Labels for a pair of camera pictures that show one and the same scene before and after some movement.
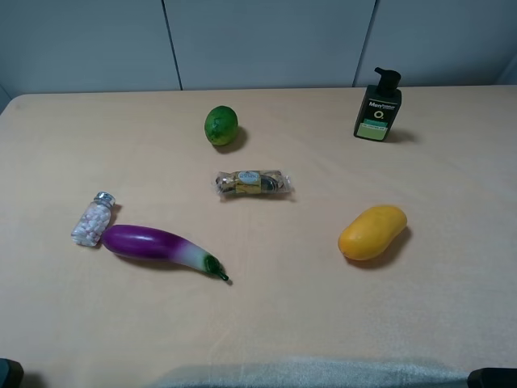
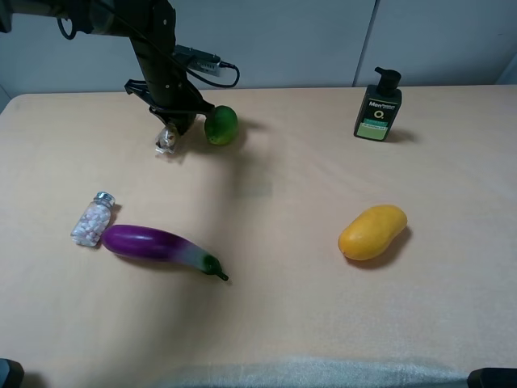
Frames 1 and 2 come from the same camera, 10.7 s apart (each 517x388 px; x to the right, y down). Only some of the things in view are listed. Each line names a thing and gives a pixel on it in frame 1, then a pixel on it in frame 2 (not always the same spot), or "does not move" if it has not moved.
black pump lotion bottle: (380, 106) does not move
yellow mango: (371, 232) does not move
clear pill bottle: (93, 220) does not move
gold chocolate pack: (253, 182) → (166, 141)
